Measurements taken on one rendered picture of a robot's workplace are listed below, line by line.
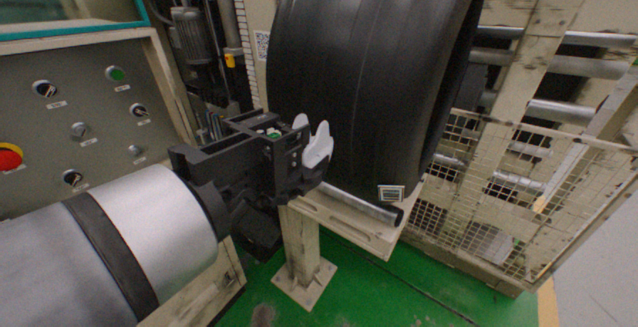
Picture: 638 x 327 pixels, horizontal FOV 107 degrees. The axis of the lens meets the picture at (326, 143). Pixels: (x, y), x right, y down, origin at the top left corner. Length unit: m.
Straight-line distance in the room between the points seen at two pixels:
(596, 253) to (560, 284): 0.41
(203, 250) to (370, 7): 0.30
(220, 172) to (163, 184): 0.04
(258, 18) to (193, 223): 0.56
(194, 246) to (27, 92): 0.61
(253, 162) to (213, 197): 0.05
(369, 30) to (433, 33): 0.08
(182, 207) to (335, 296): 1.33
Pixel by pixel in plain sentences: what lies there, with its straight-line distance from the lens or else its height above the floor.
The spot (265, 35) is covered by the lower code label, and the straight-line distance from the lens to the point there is 0.67.
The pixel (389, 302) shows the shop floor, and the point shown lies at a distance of 1.49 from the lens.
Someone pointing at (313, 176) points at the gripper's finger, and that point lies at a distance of 0.27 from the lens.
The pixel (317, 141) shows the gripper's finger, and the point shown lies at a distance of 0.29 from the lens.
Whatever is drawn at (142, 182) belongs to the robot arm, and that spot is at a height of 1.24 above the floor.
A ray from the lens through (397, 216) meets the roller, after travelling 0.58.
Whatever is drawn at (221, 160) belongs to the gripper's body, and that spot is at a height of 1.24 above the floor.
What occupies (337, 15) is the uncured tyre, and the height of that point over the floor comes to 1.32.
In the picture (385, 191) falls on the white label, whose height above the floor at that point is 1.07.
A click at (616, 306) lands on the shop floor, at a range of 2.07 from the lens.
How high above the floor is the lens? 1.35
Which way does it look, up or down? 33 degrees down
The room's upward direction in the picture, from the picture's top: straight up
